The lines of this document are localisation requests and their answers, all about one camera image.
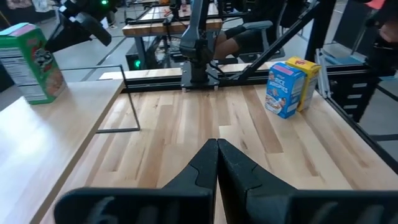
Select orange curtain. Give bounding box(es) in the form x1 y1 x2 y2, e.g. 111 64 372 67
365 0 387 9

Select black power unit green light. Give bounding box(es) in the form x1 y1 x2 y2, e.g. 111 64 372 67
125 52 147 71

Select yellow Corn Pops cereal box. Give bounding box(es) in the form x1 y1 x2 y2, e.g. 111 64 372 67
285 55 322 113

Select person's hand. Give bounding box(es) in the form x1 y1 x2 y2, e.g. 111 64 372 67
379 22 398 43

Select person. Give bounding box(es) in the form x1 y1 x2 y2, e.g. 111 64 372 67
214 20 274 60

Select black storage rack white labels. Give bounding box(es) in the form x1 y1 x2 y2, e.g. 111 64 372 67
328 76 382 124

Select grey office chair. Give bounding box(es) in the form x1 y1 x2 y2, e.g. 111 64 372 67
241 20 285 60

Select blue Rice Krispies cereal box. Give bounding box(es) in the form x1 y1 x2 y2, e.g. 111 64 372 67
264 61 307 119

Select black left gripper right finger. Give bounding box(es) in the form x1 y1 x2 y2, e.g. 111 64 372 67
217 138 398 224

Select wooden workbench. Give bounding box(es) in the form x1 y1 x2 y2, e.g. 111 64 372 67
122 2 223 71

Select wooden shelf with black frame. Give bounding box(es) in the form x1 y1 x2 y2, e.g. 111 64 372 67
0 64 141 224

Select silver metal bracket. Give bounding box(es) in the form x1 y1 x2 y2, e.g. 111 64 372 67
315 48 332 99

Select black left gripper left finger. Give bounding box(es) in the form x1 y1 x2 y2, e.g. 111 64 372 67
53 138 219 224

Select green Apple Jacks cereal box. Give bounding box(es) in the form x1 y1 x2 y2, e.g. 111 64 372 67
0 22 67 105

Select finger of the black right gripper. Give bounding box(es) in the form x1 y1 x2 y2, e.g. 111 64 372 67
45 18 91 54
73 12 113 47

